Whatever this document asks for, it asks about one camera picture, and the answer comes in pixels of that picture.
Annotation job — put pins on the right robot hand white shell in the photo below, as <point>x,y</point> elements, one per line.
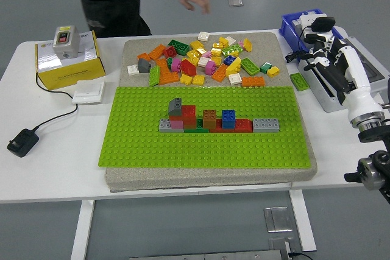
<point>359,89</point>

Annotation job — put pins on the grey eight-stud brick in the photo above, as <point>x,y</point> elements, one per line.
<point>266,126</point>

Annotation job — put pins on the green studded baseplate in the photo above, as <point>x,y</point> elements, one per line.
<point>182,150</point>

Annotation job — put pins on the white tile brick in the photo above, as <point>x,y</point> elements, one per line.
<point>133,70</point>
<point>235,78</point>
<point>203,36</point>
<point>230,40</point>

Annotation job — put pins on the dark green six-stud brick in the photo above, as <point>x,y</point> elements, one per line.
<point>179,47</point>

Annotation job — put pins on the light pink brick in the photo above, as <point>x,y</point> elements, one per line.
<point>207,54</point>

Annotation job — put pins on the lime green six-stud brick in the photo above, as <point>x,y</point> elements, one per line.
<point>300,82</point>
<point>250,66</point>

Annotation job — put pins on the small pink brick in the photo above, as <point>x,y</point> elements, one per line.
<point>241,43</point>

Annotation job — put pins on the small dark green brick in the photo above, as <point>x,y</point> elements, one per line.
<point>265,67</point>
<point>169,62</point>

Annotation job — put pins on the magenta brick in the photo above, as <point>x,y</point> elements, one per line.
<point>209,68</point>
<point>175,65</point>

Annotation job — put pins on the red slope brick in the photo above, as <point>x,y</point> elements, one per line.
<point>188,67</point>

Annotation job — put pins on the yellow slope brick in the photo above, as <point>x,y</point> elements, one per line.
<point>247,45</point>
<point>233,67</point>

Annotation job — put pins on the small orange brick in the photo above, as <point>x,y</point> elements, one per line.
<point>143,57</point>

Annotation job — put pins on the large orange brick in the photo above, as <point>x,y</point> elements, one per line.
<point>166,76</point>

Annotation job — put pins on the dark grey slope brick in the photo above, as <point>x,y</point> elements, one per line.
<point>143,65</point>

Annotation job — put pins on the orange long brick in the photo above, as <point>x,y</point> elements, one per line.
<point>253,81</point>

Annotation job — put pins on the red square brick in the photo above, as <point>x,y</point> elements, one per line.
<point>189,111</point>

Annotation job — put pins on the red long brick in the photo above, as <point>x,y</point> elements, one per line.
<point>243,126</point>

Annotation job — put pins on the brown square brick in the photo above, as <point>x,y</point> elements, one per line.
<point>209,121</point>

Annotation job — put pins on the blue square brick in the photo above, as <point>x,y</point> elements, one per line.
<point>228,120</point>

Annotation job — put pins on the light grey brick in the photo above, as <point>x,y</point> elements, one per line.
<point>165,125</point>

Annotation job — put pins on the dark green flat brick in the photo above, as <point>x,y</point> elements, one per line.
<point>196,130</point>

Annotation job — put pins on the clear floor plate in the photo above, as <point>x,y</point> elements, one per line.
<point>236,2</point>

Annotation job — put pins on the black charger plug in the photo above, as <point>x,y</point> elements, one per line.
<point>323,23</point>

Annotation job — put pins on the white socket block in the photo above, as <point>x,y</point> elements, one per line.
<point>307,30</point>

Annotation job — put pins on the blue plastic bin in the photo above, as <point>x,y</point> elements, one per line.
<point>288,28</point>

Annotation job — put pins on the white table leg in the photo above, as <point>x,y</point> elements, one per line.
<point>82,229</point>
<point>301,220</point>

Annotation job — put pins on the yellow cardboard box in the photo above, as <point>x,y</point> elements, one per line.
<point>70,74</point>

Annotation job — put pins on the metal floor plate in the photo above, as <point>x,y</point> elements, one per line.
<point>281,244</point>
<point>278,219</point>

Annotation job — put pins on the grey-brown foam mat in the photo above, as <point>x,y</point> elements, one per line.
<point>182,177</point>

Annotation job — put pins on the black power adapter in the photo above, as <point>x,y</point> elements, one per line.
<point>22,143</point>

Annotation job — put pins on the grey metal base bar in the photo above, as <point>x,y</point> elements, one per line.
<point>204,255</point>

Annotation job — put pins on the grey enclosure with clear lid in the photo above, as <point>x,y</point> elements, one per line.
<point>327,104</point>

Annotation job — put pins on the white switch module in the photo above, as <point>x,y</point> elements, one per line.
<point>306,18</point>

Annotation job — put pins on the grey push-button switch box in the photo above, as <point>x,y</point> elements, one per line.
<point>68,50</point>

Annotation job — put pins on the white wall switch panel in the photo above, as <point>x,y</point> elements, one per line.
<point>88,92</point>

